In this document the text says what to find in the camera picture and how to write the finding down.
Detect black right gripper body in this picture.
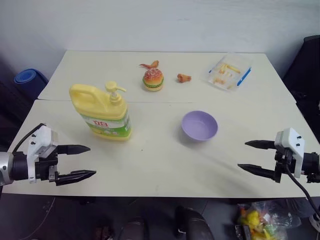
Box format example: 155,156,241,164
273,146,295,185

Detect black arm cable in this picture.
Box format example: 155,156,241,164
284,163,320,219
11,122,47,153

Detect clear plastic container blue clips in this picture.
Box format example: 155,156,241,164
199,55,254,93

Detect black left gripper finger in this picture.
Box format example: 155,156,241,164
60,144,92,156
55,170,97,187

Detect clear bag of colourful toys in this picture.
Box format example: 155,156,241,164
234,201,301,240

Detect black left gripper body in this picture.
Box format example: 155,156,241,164
34,144,66,187

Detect purple plastic bowl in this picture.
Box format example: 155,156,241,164
181,110,219,144

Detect large dark rounded shape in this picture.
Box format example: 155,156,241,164
174,205,216,240

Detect blue rolled foam mat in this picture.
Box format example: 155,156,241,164
13,68,50,88

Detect black chair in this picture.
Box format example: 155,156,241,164
281,35,320,132

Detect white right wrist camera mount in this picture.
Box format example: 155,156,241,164
273,127,306,179

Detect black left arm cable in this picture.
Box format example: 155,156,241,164
11,122,47,153

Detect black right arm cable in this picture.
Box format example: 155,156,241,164
284,163,320,219

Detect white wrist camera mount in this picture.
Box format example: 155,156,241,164
26,125,60,185
273,127,306,179

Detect toy hamburger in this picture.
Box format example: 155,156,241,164
141,67,166,92

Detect small dark rounded shape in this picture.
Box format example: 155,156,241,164
121,215,149,240

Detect yellow detergent bottle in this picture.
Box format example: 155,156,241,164
68,80,132,144

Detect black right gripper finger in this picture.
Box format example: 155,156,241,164
244,139,276,151
237,163,277,180

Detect toy fried chicken drumstick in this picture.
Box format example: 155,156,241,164
176,73,193,83

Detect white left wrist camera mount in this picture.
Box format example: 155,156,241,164
26,125,60,185

